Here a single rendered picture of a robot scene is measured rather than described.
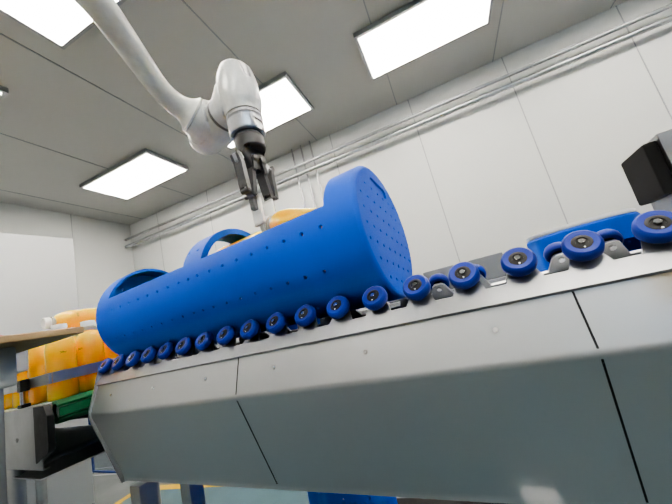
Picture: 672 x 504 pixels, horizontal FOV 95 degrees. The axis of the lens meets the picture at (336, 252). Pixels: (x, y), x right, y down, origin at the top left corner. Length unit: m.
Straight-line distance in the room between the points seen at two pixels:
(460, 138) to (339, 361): 3.92
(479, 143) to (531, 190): 0.81
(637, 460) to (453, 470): 0.23
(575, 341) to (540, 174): 3.78
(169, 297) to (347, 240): 0.49
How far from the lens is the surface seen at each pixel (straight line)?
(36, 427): 1.27
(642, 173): 0.64
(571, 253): 0.50
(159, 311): 0.89
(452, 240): 3.96
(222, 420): 0.79
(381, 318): 0.53
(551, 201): 4.16
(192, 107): 0.98
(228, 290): 0.70
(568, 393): 0.51
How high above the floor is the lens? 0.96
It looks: 11 degrees up
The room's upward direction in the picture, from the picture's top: 14 degrees counter-clockwise
